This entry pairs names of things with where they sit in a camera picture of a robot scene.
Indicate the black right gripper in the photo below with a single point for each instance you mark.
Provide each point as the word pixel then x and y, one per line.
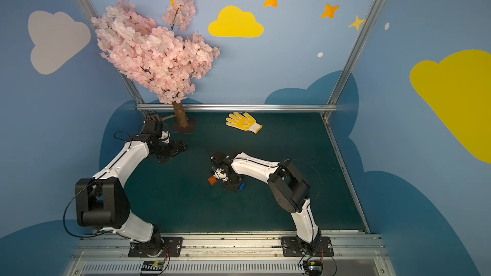
pixel 233 183

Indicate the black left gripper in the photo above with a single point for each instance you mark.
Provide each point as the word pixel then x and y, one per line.
pixel 173 149

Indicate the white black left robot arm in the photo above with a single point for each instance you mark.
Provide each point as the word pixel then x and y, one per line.
pixel 101 202

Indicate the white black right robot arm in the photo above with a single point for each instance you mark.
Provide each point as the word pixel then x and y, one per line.
pixel 288 186

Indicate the orange lego brick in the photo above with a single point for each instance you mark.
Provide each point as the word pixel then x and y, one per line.
pixel 212 180

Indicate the yellow white work glove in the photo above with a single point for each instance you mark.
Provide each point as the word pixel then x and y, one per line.
pixel 243 121

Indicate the artificial pink blossom tree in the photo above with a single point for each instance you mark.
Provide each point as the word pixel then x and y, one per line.
pixel 153 55

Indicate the left green circuit board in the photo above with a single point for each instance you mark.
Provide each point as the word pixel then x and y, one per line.
pixel 151 268

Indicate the green circuit board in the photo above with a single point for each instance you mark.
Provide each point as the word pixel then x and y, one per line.
pixel 151 268
pixel 312 267

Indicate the right green circuit board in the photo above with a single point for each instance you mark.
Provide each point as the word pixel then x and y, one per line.
pixel 312 267

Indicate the horizontal aluminium back rail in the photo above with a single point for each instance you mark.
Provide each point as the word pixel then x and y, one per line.
pixel 259 108

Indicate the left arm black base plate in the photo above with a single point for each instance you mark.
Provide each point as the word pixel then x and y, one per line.
pixel 167 247

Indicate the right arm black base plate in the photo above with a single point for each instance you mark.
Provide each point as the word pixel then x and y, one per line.
pixel 294 247

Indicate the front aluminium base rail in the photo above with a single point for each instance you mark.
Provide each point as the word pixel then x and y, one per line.
pixel 235 253

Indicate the right side table rail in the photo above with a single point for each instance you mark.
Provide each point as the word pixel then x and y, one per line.
pixel 354 196

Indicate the right diagonal aluminium post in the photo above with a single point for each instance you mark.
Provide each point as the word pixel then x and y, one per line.
pixel 371 18

